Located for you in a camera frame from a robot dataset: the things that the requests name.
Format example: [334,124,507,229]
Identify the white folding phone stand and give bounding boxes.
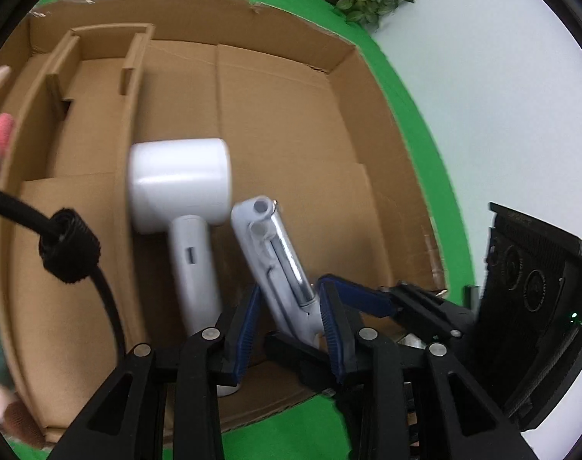
[231,195,323,348]

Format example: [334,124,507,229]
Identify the black cable with velcro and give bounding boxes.
[0,185,128,360]

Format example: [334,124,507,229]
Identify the green table cloth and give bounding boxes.
[3,0,478,460]

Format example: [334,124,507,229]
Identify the black smartphone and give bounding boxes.
[464,286,480,309]

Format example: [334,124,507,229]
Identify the large open cardboard tray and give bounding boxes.
[0,0,450,442]

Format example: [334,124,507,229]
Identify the white hair dryer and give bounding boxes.
[128,138,233,335]

